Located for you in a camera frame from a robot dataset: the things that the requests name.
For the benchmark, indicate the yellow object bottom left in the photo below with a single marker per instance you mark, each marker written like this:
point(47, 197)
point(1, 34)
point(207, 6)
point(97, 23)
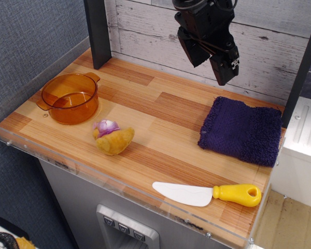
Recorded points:
point(23, 243)

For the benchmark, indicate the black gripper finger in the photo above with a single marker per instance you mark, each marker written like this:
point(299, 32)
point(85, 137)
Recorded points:
point(194, 52)
point(225, 60)

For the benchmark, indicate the silver dispenser button panel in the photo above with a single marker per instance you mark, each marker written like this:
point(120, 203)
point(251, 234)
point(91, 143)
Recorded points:
point(120, 231)

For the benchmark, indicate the black vertical post left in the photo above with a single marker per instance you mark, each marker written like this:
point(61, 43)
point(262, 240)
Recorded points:
point(98, 32)

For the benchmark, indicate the black vertical post right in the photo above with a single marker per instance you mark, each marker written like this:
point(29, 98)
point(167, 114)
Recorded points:
point(297, 86)

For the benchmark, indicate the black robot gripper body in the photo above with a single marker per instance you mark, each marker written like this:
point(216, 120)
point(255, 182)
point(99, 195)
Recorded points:
point(205, 20)

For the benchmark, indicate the clear acrylic table guard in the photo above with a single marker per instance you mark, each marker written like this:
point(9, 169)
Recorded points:
point(149, 85)

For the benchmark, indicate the orange transparent plastic pot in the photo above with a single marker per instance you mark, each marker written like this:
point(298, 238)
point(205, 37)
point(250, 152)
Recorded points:
point(71, 98)

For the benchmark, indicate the purple folded towel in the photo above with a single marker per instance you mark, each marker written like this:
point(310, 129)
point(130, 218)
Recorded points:
point(250, 134)

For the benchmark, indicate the yellow purple toy fruit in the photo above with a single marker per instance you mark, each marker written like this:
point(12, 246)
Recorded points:
point(110, 139)

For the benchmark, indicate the white toy knife yellow handle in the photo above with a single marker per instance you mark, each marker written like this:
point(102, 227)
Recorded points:
point(247, 195)

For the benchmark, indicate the grey toy fridge cabinet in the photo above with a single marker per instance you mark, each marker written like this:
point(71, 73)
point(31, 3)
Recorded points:
point(78, 198)

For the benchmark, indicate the black vertical post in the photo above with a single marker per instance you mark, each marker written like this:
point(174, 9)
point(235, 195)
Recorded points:
point(98, 32)
point(297, 86)

